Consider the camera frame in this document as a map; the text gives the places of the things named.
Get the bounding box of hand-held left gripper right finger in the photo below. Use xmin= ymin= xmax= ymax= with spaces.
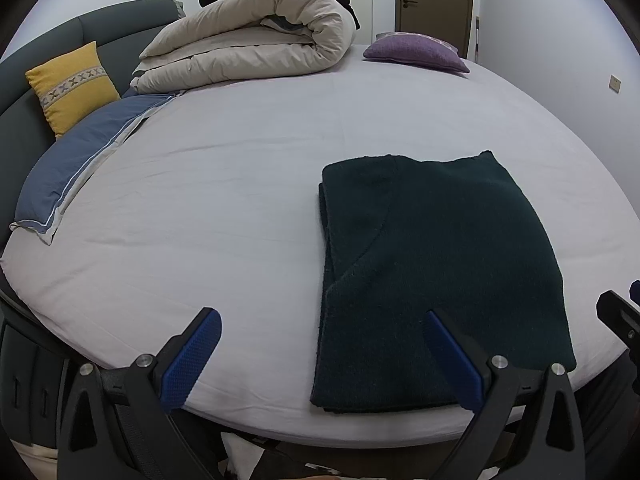
xmin=424 ymin=308 xmax=587 ymax=480

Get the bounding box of blue pillow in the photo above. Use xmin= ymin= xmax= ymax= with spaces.
xmin=9 ymin=91 xmax=188 ymax=247

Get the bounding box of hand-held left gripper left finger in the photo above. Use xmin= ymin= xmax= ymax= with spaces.
xmin=56 ymin=306 xmax=223 ymax=480

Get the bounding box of bed with white sheet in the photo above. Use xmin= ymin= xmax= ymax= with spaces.
xmin=0 ymin=42 xmax=640 ymax=453

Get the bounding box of yellow cushion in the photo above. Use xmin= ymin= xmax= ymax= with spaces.
xmin=25 ymin=41 xmax=122 ymax=140

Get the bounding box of beige rolled duvet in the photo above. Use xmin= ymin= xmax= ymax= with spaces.
xmin=129 ymin=0 xmax=359 ymax=95

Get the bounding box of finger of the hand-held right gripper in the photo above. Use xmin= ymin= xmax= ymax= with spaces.
xmin=595 ymin=289 xmax=640 ymax=350

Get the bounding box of purple cushion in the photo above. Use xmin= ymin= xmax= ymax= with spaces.
xmin=362 ymin=32 xmax=471 ymax=75

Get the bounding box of grey upholstered headboard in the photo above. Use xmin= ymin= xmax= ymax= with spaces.
xmin=0 ymin=0 xmax=187 ymax=161

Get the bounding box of dark green sweater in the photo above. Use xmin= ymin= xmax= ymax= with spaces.
xmin=310 ymin=150 xmax=577 ymax=416

